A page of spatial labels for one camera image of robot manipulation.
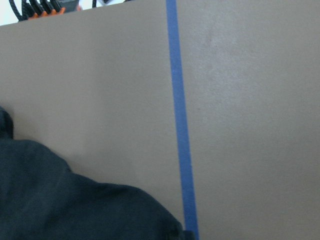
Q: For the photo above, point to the black graphic t-shirt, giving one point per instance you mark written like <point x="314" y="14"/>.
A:
<point x="41" y="198"/>

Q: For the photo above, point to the brown paper table cover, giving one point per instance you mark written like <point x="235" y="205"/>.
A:
<point x="95" y="87"/>

